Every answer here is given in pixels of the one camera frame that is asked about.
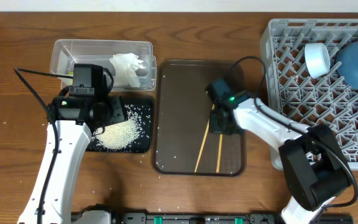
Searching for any white rice pile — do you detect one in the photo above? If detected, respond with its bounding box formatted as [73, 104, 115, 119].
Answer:
[91, 105, 152, 151]

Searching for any grey dishwasher rack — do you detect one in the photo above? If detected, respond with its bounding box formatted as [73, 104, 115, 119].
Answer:
[260, 19, 358, 170]

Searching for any clear plastic bin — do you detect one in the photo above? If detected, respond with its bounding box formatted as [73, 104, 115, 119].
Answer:
[50, 39, 157, 91]

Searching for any wooden chopstick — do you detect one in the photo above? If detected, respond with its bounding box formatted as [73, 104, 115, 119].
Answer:
[216, 134, 223, 174]
[194, 119, 210, 173]

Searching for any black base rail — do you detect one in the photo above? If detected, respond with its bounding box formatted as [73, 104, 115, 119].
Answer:
[113, 212, 354, 224]

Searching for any white napkin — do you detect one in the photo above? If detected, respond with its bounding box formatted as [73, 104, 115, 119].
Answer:
[109, 53, 145, 88]

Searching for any right black cable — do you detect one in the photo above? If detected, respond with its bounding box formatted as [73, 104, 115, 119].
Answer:
[227, 55, 358, 209]

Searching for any brown serving tray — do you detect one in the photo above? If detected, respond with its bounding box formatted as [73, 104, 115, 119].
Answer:
[152, 60, 246, 177]

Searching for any light blue bowl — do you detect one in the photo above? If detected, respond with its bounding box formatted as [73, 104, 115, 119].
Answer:
[304, 43, 331, 79]

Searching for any black tray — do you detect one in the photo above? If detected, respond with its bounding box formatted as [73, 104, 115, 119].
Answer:
[85, 98, 154, 154]

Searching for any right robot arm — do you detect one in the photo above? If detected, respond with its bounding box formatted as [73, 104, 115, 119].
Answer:
[209, 95, 358, 223]

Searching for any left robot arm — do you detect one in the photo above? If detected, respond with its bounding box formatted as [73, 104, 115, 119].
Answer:
[18, 96, 127, 223]

